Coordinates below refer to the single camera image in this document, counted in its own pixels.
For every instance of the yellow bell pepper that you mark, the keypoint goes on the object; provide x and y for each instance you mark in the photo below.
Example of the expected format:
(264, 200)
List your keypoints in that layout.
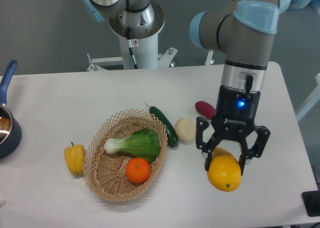
(74, 156)

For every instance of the white round bun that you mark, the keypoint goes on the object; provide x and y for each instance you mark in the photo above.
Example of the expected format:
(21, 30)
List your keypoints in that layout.
(185, 129)

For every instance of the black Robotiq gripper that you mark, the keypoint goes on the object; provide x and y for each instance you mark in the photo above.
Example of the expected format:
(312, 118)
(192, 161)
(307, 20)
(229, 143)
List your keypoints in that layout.
(234, 120)

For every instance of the woven wicker basket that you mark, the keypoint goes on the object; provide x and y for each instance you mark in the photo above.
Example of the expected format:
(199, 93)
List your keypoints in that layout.
(104, 173)

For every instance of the black device at table edge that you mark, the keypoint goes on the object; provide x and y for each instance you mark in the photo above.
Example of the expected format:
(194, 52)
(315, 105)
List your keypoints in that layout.
(311, 200)

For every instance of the dark green cucumber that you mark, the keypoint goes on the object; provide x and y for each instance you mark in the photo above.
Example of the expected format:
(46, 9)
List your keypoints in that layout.
(172, 138)

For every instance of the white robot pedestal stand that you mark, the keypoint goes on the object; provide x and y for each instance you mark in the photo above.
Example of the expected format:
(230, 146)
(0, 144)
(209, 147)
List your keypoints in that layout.
(137, 24)

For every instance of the green bok choy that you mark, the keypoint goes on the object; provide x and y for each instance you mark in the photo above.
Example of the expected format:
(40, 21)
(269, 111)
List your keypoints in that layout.
(144, 143)

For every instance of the purple sweet potato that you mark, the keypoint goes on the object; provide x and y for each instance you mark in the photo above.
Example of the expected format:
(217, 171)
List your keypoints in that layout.
(205, 109)

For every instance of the dark blue saucepan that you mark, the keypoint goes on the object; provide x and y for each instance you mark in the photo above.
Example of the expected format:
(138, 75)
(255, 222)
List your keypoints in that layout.
(10, 129)

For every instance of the orange tangerine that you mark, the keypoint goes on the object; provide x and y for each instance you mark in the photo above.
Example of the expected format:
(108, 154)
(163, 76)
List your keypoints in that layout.
(137, 170)

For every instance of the yellow mango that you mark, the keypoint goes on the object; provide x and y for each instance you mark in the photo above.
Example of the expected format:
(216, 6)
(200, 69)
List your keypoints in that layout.
(224, 172)

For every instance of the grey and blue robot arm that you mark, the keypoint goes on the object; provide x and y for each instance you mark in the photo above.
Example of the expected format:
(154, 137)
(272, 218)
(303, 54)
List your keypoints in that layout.
(245, 32)

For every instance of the white frame at right edge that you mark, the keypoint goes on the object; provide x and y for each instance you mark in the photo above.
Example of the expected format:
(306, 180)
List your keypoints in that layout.
(310, 101)

